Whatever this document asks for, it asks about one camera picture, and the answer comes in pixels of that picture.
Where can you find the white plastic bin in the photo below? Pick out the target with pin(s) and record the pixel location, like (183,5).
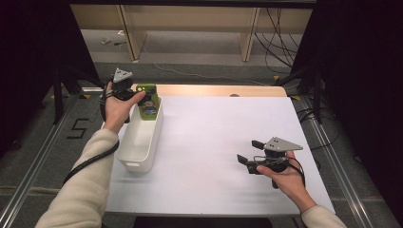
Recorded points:
(139,145)

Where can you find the person's left hand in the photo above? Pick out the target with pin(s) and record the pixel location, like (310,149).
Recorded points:
(118,110)

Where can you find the green cartoon phone case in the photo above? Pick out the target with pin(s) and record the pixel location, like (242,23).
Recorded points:
(148,106)

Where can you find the light wooden table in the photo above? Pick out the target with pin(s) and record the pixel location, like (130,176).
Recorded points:
(215,90)

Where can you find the metal floor rail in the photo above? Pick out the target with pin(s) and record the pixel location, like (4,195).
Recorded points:
(34,164)
(342,171)

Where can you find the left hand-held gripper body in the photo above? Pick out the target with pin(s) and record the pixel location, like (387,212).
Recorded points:
(122,84)

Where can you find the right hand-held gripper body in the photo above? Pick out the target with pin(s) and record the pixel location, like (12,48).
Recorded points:
(275,155)

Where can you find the black metal stand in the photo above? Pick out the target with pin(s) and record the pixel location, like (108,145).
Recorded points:
(58,95)
(316,91)

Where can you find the small black floor item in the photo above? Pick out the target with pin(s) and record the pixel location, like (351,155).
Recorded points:
(119,43)

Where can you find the light wooden shelf unit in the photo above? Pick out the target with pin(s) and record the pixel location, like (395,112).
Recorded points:
(190,17)

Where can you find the person's right hand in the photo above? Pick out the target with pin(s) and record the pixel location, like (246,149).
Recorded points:
(288,183)

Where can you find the black curtain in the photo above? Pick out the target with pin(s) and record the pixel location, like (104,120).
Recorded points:
(364,63)
(28,63)

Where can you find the small white floor item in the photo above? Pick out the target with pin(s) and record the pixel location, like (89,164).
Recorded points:
(106,40)

